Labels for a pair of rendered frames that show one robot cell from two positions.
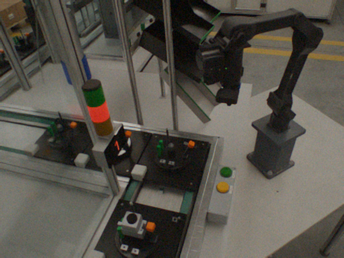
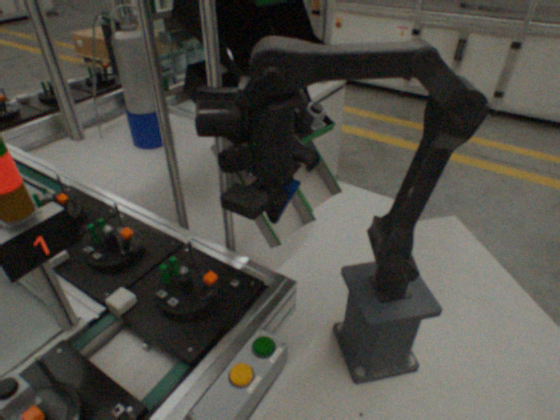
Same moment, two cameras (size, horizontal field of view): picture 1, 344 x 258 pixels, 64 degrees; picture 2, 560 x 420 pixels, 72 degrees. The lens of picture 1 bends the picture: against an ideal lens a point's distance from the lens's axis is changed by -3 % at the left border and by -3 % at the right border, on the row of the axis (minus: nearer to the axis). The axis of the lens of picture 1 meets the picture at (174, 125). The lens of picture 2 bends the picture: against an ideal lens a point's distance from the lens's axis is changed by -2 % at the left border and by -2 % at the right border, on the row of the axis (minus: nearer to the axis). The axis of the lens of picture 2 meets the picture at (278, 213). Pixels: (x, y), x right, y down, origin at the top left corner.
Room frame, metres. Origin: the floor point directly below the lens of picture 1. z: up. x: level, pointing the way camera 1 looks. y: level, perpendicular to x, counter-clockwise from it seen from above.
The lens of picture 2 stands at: (0.24, -0.31, 1.62)
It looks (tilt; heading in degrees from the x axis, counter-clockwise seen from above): 37 degrees down; 14
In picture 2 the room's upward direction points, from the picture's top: straight up
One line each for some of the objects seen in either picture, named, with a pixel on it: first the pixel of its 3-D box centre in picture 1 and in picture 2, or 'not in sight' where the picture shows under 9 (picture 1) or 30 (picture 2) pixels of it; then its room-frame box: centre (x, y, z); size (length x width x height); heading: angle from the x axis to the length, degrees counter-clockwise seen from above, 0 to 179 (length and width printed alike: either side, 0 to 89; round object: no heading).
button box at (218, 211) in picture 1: (222, 192); (242, 384); (0.59, -0.15, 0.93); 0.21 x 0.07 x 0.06; 161
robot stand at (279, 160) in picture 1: (273, 144); (381, 320); (0.77, -0.39, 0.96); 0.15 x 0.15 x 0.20; 26
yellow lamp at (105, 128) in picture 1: (102, 123); (10, 199); (0.60, 0.20, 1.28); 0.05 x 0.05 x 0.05
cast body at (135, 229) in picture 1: (130, 223); (10, 395); (0.42, 0.15, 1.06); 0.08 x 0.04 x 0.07; 72
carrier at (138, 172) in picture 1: (171, 150); (184, 279); (0.74, 0.02, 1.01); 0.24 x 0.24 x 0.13; 71
